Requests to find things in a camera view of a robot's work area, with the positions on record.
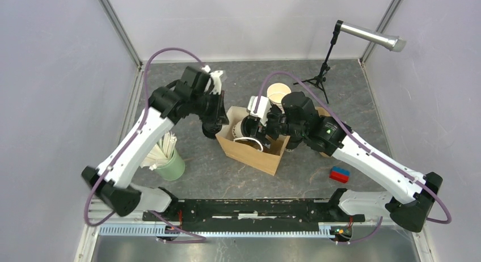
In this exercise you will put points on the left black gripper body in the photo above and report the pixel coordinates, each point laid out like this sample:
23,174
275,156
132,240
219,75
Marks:
209,112

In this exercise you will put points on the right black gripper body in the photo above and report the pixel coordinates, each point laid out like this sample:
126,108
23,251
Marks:
277,123

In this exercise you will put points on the white paper cup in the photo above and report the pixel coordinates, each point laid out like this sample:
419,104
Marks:
237,130

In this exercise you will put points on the black sleeved paper cup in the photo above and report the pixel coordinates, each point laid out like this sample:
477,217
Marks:
293,143

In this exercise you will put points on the brown paper bag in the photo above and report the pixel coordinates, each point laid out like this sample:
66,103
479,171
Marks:
246,151

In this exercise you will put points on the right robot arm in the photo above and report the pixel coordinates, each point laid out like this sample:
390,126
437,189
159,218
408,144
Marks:
408,195

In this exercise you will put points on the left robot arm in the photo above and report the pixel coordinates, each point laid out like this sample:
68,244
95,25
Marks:
198,92

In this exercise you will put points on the stack of black lids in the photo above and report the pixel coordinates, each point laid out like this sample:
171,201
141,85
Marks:
210,129

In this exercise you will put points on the stack of white paper cups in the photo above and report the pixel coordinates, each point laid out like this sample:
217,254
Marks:
276,92

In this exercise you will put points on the brown pulp cup carrier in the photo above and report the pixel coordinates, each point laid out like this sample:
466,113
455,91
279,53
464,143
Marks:
322,112

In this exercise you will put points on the white wrapped straws bundle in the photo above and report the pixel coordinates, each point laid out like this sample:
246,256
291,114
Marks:
161,153

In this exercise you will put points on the black tripod stand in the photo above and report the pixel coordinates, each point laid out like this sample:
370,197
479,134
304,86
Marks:
318,80

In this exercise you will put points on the green cup holder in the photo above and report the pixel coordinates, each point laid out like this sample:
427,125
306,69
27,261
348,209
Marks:
174,168

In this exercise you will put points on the red and blue block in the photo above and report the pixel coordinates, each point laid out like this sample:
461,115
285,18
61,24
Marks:
339,174

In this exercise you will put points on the silver cylindrical lamp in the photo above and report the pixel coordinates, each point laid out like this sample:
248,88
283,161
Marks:
392,43

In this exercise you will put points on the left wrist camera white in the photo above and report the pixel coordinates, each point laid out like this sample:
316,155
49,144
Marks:
216,78

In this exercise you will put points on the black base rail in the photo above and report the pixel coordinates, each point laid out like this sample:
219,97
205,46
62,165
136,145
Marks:
256,215

